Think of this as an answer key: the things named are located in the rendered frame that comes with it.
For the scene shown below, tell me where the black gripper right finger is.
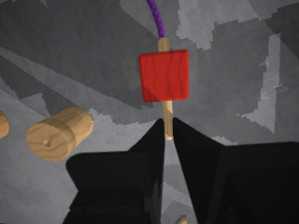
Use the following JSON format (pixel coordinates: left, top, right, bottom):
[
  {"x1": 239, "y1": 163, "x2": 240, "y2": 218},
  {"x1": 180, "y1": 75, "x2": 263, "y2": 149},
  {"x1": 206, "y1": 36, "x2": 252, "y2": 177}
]
[{"x1": 172, "y1": 118, "x2": 299, "y2": 224}]

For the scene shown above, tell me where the red wooden block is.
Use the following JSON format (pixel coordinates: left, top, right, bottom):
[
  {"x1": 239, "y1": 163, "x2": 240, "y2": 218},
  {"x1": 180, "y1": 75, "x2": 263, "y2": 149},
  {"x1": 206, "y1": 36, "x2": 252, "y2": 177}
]
[{"x1": 138, "y1": 49, "x2": 189, "y2": 103}]

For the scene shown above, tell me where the round wooden button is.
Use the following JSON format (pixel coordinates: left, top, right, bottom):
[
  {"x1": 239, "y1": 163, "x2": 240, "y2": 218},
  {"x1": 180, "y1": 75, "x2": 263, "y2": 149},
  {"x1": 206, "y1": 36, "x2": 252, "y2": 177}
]
[{"x1": 0, "y1": 111, "x2": 9, "y2": 138}]

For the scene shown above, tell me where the wooden stick with purple string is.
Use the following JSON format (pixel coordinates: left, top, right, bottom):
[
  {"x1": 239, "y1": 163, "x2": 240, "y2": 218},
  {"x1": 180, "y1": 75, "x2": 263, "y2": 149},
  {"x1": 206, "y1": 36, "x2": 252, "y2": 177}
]
[{"x1": 146, "y1": 0, "x2": 173, "y2": 140}]

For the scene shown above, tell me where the thin wooden stick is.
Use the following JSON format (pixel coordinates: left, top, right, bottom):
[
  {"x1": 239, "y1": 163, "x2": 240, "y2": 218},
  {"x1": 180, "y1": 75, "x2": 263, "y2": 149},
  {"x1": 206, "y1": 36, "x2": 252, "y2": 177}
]
[{"x1": 178, "y1": 217, "x2": 188, "y2": 224}]

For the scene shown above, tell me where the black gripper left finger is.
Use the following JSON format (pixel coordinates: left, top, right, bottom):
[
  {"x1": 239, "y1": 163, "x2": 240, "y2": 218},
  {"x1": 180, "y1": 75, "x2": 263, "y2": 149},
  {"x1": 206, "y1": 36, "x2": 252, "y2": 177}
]
[{"x1": 65, "y1": 119, "x2": 165, "y2": 224}]

